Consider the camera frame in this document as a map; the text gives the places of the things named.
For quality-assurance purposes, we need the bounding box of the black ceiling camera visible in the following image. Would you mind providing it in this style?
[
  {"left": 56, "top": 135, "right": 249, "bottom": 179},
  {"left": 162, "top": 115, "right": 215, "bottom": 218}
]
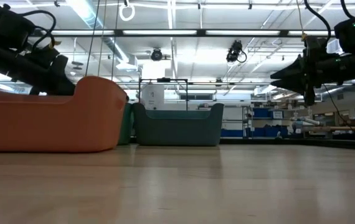
[
  {"left": 150, "top": 48, "right": 164, "bottom": 62},
  {"left": 225, "top": 39, "right": 247, "bottom": 63}
]

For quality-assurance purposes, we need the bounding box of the wooden workbench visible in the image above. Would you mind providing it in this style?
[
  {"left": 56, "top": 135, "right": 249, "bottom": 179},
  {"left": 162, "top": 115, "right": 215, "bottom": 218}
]
[{"left": 300, "top": 125, "right": 355, "bottom": 132}]

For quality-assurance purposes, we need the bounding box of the white hanging ring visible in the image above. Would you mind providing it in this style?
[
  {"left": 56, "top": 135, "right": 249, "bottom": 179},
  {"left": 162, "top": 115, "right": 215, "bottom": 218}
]
[{"left": 118, "top": 2, "right": 136, "bottom": 22}]

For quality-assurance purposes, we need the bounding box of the dark right wrist cable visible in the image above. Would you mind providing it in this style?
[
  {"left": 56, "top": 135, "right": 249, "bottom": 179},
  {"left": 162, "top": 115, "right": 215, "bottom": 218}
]
[{"left": 303, "top": 0, "right": 354, "bottom": 40}]

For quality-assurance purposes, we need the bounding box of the shelf with blue crates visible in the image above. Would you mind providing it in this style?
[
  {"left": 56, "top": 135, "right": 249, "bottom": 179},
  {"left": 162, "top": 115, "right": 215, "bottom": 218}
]
[{"left": 220, "top": 105, "right": 290, "bottom": 139}]

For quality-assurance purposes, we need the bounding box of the black overhead light bar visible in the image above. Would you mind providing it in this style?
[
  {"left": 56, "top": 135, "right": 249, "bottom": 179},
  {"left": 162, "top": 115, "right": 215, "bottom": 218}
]
[{"left": 34, "top": 29, "right": 337, "bottom": 38}]

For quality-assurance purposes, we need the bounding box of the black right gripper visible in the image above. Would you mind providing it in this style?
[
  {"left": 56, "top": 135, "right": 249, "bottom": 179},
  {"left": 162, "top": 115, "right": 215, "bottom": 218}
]
[{"left": 270, "top": 36, "right": 329, "bottom": 106}]

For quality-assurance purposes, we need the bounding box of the blue plastic bin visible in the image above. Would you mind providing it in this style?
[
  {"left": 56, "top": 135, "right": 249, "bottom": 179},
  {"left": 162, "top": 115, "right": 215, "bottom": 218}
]
[{"left": 133, "top": 102, "right": 225, "bottom": 147}]

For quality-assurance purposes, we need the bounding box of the orange plastic bin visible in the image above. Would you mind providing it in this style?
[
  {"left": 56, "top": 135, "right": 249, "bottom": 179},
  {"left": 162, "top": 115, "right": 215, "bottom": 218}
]
[{"left": 0, "top": 76, "right": 128, "bottom": 153}]

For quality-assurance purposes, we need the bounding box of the green plastic bin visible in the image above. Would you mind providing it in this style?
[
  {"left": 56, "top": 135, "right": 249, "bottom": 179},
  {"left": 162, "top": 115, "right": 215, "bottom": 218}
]
[{"left": 118, "top": 102, "right": 135, "bottom": 146}]

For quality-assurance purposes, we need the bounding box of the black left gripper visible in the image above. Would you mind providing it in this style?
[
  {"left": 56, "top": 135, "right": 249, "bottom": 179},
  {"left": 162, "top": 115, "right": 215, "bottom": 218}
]
[{"left": 15, "top": 46, "right": 76, "bottom": 95}]

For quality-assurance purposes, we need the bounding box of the dark wrist cable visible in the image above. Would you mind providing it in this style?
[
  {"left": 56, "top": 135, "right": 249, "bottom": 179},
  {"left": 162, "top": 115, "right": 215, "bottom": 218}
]
[
  {"left": 303, "top": 0, "right": 354, "bottom": 40},
  {"left": 0, "top": 0, "right": 57, "bottom": 53}
]

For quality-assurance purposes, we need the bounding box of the black aluminium table frame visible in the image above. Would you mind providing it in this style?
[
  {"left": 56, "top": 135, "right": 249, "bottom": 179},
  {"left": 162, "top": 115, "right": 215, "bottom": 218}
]
[{"left": 219, "top": 136, "right": 355, "bottom": 152}]

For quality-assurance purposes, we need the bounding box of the dark left wrist cable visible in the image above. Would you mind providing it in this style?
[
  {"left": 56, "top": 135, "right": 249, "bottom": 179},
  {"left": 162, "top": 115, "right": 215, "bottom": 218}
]
[{"left": 0, "top": 0, "right": 57, "bottom": 53}]

